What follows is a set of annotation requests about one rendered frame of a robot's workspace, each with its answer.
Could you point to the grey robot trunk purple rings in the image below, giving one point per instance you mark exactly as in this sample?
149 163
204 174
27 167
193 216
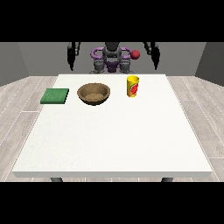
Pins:
111 60

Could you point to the green square pad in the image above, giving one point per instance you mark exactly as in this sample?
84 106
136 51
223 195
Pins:
54 96

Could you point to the brown wooden bowl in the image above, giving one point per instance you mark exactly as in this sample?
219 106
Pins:
94 94

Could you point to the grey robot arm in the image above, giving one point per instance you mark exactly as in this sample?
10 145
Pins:
73 44
152 44

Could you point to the yellow cup with melon print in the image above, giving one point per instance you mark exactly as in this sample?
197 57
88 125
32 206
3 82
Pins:
132 86

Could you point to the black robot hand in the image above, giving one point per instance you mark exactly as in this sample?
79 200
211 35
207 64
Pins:
71 57
155 57

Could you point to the small red ball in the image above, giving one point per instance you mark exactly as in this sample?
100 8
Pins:
135 54

